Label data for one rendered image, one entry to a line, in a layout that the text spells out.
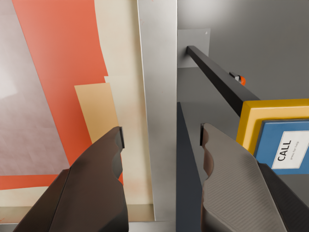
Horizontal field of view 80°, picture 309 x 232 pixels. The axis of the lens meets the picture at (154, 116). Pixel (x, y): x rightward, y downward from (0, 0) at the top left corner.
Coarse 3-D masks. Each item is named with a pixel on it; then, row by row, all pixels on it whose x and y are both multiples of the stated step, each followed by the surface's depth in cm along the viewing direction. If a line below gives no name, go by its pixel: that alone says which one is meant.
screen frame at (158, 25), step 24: (144, 0) 17; (168, 0) 17; (144, 24) 18; (168, 24) 18; (144, 48) 19; (168, 48) 19; (144, 72) 20; (168, 72) 20; (144, 96) 22; (168, 96) 22; (168, 120) 23; (168, 144) 25; (168, 168) 27; (168, 192) 29; (0, 216) 35; (144, 216) 34; (168, 216) 32
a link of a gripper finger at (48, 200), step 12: (60, 180) 8; (48, 192) 8; (60, 192) 8; (36, 204) 7; (48, 204) 7; (24, 216) 7; (36, 216) 7; (48, 216) 7; (24, 228) 7; (36, 228) 6; (48, 228) 6
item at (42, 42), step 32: (0, 0) 20; (32, 0) 20; (64, 0) 20; (0, 32) 22; (32, 32) 22; (64, 32) 22; (96, 32) 22; (0, 64) 24; (32, 64) 24; (64, 64) 24; (96, 64) 23
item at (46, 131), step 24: (0, 96) 26; (24, 96) 26; (48, 96) 26; (72, 96) 26; (0, 120) 28; (24, 120) 28; (48, 120) 27; (72, 120) 27; (0, 144) 30; (24, 144) 30; (48, 144) 30; (72, 144) 29; (0, 168) 32; (24, 168) 32; (48, 168) 32
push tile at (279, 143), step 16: (272, 128) 26; (288, 128) 26; (304, 128) 26; (256, 144) 28; (272, 144) 27; (288, 144) 27; (304, 144) 27; (272, 160) 28; (288, 160) 28; (304, 160) 28
